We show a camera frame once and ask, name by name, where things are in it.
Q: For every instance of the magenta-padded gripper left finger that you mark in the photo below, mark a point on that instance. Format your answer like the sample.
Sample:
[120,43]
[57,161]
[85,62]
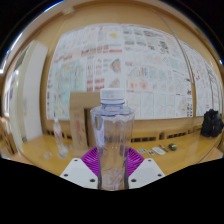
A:
[78,170]

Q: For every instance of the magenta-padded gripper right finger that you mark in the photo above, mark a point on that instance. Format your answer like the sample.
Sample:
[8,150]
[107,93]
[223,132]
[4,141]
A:
[146,170]

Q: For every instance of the clear plastic water bottle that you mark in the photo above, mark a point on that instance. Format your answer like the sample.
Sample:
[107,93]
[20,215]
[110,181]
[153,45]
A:
[112,133]

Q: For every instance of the white remote control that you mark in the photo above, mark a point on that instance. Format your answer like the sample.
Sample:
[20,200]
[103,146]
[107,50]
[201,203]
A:
[158,151]

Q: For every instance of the small black device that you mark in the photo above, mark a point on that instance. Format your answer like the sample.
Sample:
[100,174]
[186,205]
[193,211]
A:
[172,147]

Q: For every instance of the small labelled plastic bottle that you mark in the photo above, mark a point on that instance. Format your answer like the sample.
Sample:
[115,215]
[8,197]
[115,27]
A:
[60,136]

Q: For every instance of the brown cardboard box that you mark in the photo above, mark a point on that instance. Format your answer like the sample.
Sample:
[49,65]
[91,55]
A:
[80,123]

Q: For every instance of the black bag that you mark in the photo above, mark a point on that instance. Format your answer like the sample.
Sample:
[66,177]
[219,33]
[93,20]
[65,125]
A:
[211,123]

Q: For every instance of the large printed wall poster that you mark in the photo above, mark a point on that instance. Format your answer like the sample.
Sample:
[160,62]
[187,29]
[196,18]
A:
[140,66]

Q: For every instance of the narrow printed wall poster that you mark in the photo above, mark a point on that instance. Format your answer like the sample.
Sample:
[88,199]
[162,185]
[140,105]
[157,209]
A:
[205,83]

